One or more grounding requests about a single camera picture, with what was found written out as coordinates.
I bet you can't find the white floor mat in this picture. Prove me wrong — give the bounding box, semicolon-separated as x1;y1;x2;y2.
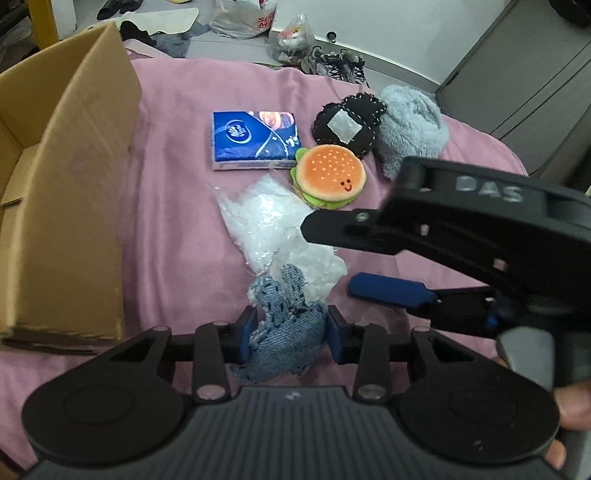
112;8;199;34

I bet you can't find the black clothes pile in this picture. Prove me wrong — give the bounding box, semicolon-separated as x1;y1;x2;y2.
119;20;156;47

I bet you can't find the black stitched fabric pouch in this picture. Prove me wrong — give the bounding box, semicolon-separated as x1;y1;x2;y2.
311;92;387;159

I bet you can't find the white red shopping bag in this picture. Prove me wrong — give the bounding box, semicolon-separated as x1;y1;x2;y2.
209;0;277;40

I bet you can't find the blue denim cloth piece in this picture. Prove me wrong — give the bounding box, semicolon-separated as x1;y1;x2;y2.
232;264;328;384

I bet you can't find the white plastic bag bundle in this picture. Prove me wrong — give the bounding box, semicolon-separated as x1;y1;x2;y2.
269;229;348;301

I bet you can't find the grey sneaker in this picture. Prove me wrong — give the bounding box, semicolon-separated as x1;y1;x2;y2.
337;50;369;87
301;46;349;82

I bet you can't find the clear plastic bag of filling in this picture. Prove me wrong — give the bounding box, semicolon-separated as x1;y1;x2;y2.
215;174;320;273

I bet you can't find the grey sneaker right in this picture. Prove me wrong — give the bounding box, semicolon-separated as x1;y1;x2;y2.
337;50;369;87

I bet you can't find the grey blue floor rug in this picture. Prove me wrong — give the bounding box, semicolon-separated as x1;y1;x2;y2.
150;21;211;58

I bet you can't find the person's right hand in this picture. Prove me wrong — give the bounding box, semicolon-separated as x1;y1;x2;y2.
545;381;591;470

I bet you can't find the grey fluffy cloth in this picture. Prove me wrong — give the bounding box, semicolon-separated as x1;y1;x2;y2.
375;85;450;180

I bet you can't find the grey sneaker left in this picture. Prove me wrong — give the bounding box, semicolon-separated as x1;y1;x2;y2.
301;46;349;82

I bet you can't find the hamburger plush toy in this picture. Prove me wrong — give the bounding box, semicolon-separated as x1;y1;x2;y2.
290;144;367;210

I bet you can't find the brown cardboard box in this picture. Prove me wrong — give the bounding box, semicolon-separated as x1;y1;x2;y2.
1;23;141;355

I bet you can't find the clear bag of items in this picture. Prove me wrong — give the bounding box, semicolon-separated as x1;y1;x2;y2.
269;14;315;66

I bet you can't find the black slipper left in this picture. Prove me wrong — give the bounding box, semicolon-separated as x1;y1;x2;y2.
96;0;143;21

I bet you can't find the grey cabinet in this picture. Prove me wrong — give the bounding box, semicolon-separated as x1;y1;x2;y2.
437;1;590;188

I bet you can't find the blue tissue pack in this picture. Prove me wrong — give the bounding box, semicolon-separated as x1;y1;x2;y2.
211;110;301;171

